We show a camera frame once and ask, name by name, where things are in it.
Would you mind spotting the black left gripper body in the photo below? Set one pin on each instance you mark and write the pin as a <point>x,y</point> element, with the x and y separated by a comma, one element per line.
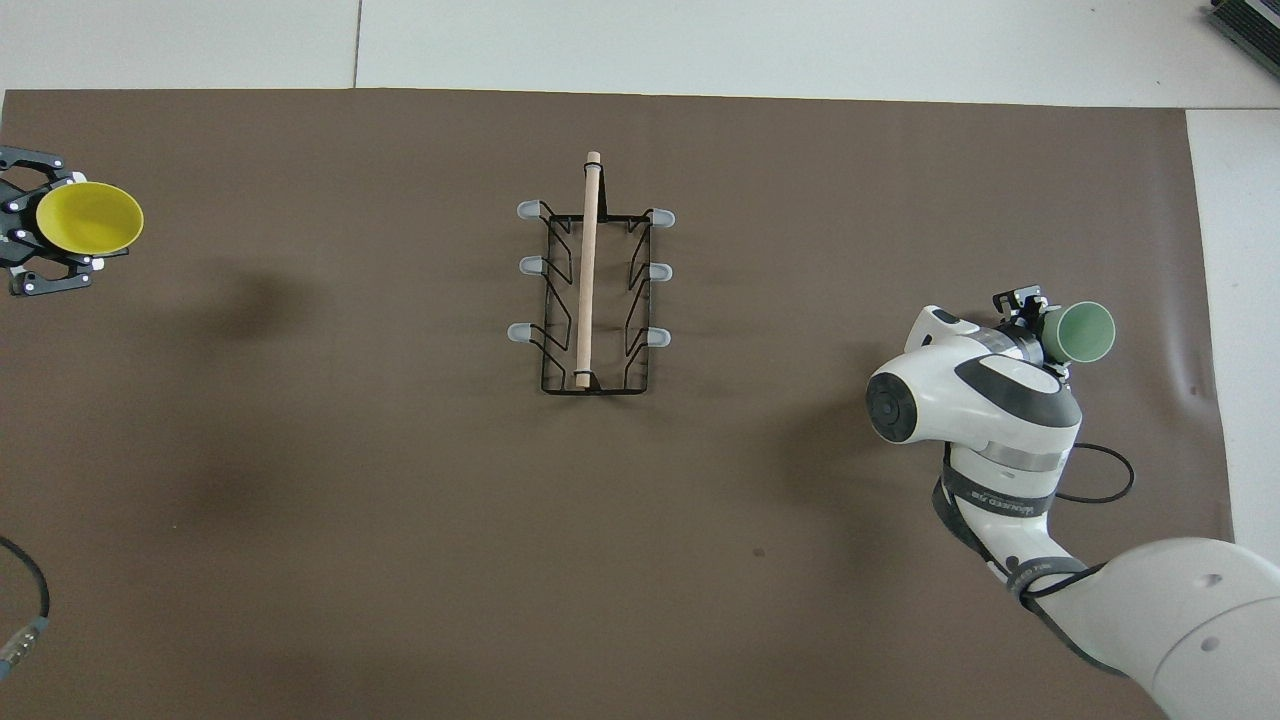
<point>18,225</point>

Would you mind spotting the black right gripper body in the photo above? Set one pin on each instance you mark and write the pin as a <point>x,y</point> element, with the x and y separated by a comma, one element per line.
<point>1034,342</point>

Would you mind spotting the pale green plastic cup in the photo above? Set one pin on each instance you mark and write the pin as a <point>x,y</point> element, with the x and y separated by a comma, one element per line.
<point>1082,332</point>

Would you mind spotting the yellow plastic cup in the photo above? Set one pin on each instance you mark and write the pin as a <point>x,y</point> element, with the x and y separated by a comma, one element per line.
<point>90,218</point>

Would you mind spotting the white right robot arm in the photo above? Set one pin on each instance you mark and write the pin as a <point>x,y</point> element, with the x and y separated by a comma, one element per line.
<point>1000,410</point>

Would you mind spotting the brown table mat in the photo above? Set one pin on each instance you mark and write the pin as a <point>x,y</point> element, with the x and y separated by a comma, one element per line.
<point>300,500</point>

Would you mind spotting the grey black electronic device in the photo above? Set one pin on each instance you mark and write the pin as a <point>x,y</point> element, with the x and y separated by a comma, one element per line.
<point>1250,25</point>

